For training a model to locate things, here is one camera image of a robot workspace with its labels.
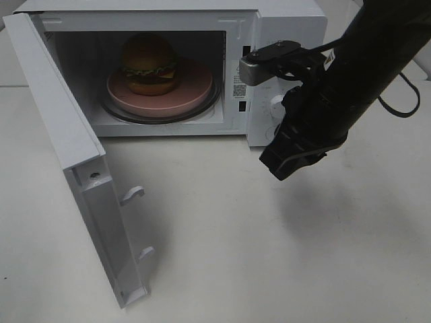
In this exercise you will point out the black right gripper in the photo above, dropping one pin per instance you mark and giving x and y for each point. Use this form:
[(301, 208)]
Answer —
[(302, 139)]

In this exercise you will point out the round white door button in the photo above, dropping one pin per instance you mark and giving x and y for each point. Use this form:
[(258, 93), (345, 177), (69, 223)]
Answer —
[(270, 134)]

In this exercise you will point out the pink round plate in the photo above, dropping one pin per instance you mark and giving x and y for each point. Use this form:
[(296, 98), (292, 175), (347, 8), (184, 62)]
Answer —
[(195, 81)]

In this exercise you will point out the toy hamburger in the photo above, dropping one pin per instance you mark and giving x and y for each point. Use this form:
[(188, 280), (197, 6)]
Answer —
[(149, 65)]

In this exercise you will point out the white microwave door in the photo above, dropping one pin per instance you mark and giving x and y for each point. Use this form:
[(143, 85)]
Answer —
[(82, 159)]

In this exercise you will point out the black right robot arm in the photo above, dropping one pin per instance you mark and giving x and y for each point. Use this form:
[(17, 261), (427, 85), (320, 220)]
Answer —
[(380, 41)]

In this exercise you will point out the white warning label sticker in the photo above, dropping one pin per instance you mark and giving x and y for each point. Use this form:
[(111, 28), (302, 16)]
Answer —
[(239, 89)]

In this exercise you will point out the glass microwave turntable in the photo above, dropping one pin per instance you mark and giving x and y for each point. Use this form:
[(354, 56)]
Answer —
[(115, 111)]

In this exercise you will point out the white microwave oven body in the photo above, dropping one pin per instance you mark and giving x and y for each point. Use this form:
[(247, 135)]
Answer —
[(85, 38)]

